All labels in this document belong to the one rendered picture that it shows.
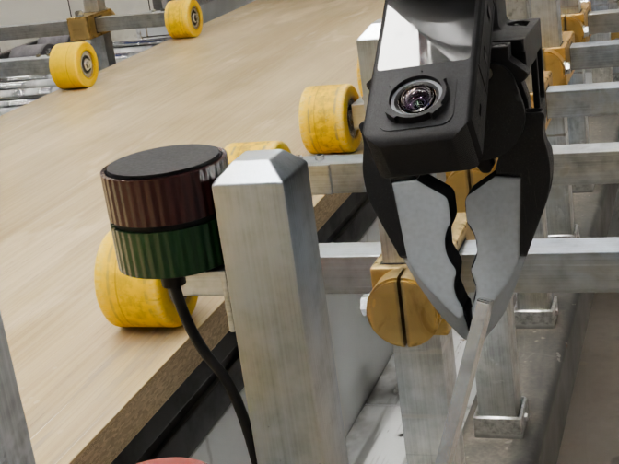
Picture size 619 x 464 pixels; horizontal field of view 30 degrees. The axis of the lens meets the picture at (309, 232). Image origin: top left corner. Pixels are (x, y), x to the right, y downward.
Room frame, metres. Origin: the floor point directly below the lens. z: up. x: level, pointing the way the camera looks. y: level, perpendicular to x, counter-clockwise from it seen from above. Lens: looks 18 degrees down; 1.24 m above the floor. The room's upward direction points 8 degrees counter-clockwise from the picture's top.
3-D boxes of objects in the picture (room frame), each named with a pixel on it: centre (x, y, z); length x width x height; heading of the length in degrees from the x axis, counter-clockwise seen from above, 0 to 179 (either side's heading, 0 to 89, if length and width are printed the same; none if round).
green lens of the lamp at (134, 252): (0.53, 0.06, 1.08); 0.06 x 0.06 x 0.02
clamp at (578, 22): (1.70, -0.43, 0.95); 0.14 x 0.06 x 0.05; 160
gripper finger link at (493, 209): (0.55, -0.10, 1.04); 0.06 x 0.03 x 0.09; 160
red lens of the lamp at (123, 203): (0.53, 0.06, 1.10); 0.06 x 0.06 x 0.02
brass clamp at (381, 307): (0.77, -0.08, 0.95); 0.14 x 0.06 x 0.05; 160
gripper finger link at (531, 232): (0.53, -0.10, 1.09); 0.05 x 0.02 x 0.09; 70
